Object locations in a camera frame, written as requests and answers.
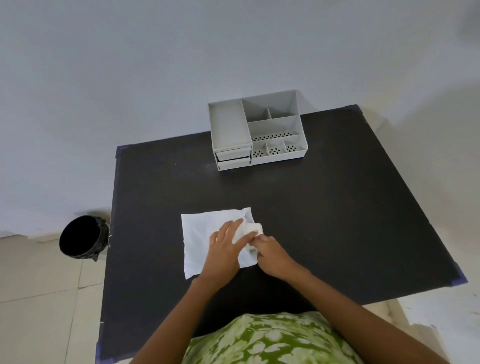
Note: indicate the black waste bin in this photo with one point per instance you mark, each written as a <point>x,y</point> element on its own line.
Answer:
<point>80,238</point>

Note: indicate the person's right forearm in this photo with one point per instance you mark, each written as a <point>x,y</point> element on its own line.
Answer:
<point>367,322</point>

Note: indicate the white cloth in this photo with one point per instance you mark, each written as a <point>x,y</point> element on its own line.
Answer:
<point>197,236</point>

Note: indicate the green white patterned garment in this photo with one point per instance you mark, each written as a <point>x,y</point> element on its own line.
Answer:
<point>270,339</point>

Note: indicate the grey plastic desk organizer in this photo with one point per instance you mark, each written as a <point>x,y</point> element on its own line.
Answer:
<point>275,120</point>

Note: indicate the grey organizer drawer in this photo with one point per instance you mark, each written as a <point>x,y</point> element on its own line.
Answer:
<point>234,163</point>
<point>233,152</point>

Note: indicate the person's left hand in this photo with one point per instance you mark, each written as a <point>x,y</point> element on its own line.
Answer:
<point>219,258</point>

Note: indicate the person's right fingers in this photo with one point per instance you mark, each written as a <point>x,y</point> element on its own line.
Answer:
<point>255,245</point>

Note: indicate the person's left forearm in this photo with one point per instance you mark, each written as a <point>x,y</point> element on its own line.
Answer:
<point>180,322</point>

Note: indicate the blue tape corner piece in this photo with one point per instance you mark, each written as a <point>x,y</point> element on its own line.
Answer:
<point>460,278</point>
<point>120,150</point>
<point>98,347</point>

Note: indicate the person's left thumb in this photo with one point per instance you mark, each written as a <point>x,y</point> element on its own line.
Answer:
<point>247,237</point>

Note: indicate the person's right hand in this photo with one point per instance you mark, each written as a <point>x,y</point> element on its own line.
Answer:
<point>275,258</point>

